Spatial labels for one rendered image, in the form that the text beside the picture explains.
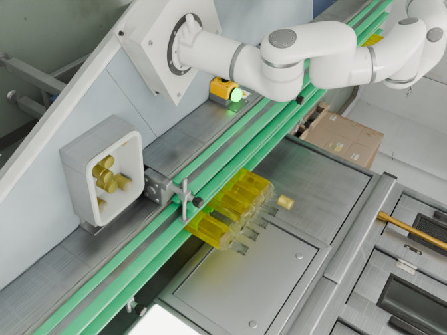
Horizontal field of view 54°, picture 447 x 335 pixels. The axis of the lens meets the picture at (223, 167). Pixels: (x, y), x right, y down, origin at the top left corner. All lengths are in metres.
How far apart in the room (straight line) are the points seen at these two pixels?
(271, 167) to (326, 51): 0.87
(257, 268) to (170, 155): 0.44
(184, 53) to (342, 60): 0.37
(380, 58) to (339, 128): 4.77
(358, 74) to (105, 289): 0.78
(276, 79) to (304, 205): 0.74
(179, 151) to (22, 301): 0.56
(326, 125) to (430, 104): 2.31
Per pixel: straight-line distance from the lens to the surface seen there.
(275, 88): 1.00
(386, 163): 6.74
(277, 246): 1.44
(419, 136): 7.50
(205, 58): 1.06
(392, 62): 1.04
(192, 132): 1.35
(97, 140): 1.06
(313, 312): 1.34
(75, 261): 1.18
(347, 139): 5.65
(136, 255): 1.19
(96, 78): 1.05
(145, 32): 1.00
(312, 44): 0.94
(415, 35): 1.07
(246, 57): 1.02
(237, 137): 1.38
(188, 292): 1.32
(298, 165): 1.77
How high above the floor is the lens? 1.43
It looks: 21 degrees down
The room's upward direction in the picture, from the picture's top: 117 degrees clockwise
